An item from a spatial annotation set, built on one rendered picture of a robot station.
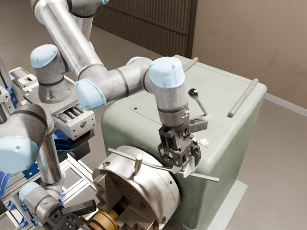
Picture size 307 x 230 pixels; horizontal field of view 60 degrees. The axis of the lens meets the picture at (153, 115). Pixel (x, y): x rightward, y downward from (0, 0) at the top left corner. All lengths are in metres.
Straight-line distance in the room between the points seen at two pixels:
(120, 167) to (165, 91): 0.38
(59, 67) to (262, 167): 1.97
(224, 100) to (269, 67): 2.12
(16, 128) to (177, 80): 0.46
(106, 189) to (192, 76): 0.64
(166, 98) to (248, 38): 2.66
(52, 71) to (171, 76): 0.75
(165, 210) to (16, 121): 0.52
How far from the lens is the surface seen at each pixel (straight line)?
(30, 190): 1.05
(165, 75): 0.57
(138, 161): 0.80
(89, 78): 0.63
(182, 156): 0.67
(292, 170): 2.71
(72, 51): 0.69
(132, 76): 0.64
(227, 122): 1.03
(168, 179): 0.90
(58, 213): 1.00
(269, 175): 2.59
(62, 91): 1.29
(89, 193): 2.09
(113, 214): 0.94
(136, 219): 0.93
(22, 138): 0.79
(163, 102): 0.60
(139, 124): 0.98
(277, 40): 3.09
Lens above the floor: 1.93
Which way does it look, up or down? 41 degrees down
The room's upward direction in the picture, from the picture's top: straight up
